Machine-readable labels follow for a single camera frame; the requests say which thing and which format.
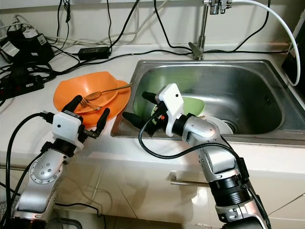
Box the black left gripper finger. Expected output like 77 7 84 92
97 108 110 133
63 94 83 115

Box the gold fork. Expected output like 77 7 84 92
80 99 103 111

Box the gold spoon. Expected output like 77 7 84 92
84 83 133 99

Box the orange plate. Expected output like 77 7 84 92
76 80 132 128

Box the green plate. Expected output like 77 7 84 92
148 95 205 125

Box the white kitchen cabinet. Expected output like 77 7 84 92
0 143 305 229

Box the black power strip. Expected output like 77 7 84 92
0 67 44 101

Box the black power adapter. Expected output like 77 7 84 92
78 46 109 60

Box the black charger box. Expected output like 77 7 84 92
1 29 55 65

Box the silver faucet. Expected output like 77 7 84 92
188 0 233 61

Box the stainless steel sink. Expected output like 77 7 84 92
111 59 305 146

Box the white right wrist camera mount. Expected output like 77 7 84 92
156 83 186 139

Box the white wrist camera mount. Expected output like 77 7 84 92
51 111 82 144
156 83 186 139

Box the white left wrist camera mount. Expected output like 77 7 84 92
51 111 82 144

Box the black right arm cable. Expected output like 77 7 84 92
138 114 251 182

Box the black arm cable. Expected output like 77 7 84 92
138 114 251 182
1 112 53 229

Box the silver cabinet handle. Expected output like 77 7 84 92
0 162 24 173
169 171 217 189

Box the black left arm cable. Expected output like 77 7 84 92
1 112 53 229

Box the white hose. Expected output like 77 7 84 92
231 0 302 87

